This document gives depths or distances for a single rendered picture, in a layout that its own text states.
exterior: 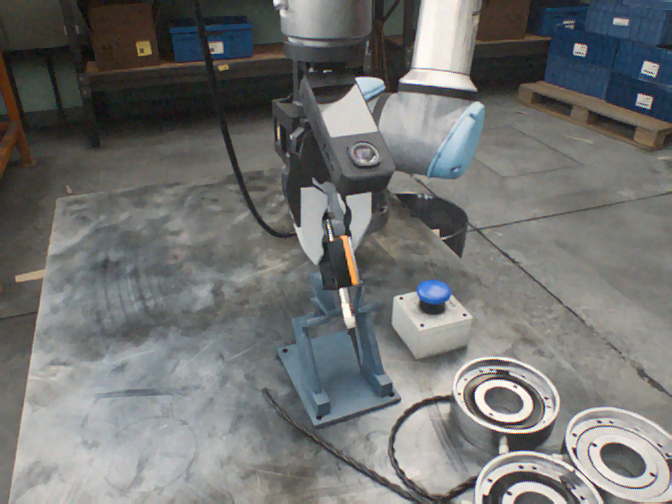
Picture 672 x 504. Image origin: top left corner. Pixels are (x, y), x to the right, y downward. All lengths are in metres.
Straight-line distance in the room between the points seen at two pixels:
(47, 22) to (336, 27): 3.66
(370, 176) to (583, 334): 1.77
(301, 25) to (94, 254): 0.58
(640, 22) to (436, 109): 3.50
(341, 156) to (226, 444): 0.32
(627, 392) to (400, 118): 1.36
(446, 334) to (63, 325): 0.48
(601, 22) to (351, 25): 4.01
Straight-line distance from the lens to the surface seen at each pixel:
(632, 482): 0.58
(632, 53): 4.28
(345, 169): 0.42
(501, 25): 4.64
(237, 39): 3.87
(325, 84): 0.48
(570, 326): 2.16
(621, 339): 2.17
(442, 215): 1.94
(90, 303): 0.83
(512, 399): 0.63
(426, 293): 0.66
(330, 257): 0.53
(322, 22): 0.46
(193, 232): 0.95
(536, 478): 0.55
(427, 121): 0.81
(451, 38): 0.83
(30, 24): 4.09
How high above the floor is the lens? 1.25
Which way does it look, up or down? 31 degrees down
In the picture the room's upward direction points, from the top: straight up
